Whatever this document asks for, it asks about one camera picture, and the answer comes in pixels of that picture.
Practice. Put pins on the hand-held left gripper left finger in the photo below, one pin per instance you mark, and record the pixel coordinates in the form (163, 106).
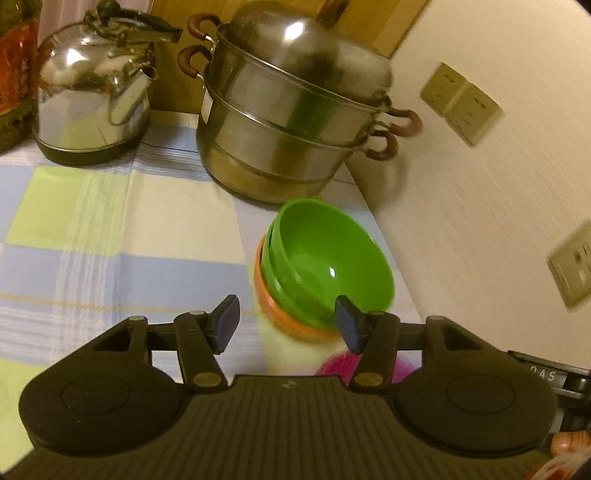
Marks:
(228, 323)

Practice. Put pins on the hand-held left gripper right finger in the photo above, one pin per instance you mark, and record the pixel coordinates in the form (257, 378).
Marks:
(346, 325)

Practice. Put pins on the pink plastic bowl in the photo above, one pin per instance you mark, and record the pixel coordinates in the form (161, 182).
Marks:
(339, 367)

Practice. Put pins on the orange plastic bowl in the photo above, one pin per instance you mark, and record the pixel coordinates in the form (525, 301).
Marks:
(277, 314)

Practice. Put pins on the large green plastic bowl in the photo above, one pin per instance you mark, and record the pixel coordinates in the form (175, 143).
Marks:
(275, 286)

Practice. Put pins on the small green plastic bowl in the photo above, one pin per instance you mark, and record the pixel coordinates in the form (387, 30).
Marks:
(323, 249)

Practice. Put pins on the person's right hand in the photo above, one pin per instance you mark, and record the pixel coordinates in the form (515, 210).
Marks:
(567, 442)

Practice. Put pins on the checked tablecloth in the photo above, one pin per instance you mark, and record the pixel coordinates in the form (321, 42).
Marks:
(115, 230)

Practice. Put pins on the stainless steel steamer pot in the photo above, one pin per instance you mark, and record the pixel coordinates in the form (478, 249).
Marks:
(286, 106)

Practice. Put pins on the stainless steel kettle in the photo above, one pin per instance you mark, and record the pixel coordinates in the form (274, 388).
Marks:
(87, 101)

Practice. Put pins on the wooden panel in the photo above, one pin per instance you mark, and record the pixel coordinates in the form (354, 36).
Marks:
(397, 23)

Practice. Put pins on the dark jar with red label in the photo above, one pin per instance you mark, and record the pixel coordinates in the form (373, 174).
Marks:
(14, 69)

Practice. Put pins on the beige single wall socket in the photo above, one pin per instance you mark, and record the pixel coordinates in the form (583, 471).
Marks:
(572, 272)

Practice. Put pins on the beige double wall socket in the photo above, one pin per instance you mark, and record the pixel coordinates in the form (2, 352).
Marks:
(461, 104)

